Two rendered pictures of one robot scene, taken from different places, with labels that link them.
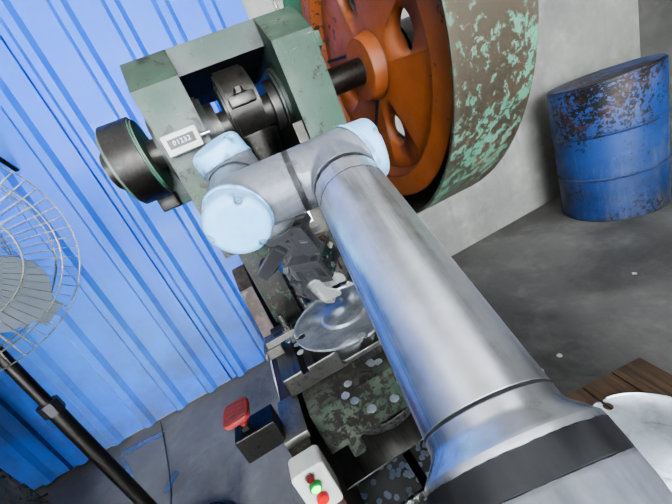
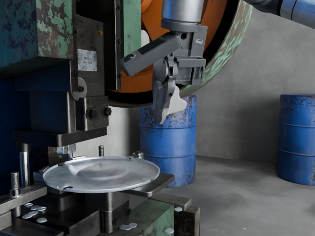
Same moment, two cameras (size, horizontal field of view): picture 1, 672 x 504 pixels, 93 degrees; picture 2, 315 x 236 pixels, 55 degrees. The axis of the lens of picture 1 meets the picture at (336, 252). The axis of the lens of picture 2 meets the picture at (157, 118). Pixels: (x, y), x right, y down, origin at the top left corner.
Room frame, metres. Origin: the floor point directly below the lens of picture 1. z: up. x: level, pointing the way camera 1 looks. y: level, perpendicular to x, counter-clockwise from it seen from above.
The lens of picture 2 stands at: (0.19, 0.56, 1.01)
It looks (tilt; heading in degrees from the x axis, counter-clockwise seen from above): 7 degrees down; 307
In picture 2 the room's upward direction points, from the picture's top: straight up
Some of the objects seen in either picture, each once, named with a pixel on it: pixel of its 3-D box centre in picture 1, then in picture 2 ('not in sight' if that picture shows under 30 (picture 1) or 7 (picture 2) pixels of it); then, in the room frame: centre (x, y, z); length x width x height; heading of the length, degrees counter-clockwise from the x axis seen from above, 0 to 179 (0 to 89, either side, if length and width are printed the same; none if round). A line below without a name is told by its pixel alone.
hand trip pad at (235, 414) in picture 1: (242, 421); not in sight; (0.59, 0.35, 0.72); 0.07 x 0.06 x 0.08; 11
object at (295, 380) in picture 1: (342, 323); (67, 203); (0.88, 0.07, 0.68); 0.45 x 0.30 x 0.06; 101
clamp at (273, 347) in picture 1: (284, 329); (12, 195); (0.85, 0.24, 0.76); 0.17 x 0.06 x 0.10; 101
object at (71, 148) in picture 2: not in sight; (67, 145); (0.87, 0.07, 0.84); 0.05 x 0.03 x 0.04; 101
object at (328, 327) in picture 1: (343, 312); (103, 171); (0.76, 0.05, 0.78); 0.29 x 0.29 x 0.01
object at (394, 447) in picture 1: (379, 401); not in sight; (0.89, 0.07, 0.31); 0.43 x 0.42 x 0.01; 101
